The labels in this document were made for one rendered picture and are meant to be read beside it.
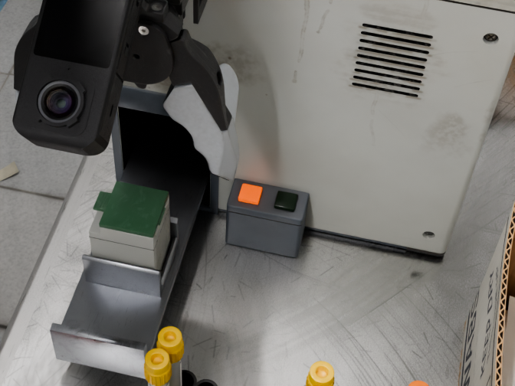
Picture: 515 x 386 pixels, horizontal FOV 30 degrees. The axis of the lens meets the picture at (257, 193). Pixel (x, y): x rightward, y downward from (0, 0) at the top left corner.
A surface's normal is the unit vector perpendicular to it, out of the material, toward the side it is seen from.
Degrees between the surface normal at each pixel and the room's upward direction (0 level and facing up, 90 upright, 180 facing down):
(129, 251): 90
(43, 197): 0
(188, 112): 90
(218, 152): 90
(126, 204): 0
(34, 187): 0
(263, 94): 90
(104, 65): 31
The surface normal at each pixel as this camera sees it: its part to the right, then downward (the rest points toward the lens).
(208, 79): -0.22, 0.76
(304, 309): 0.05, -0.62
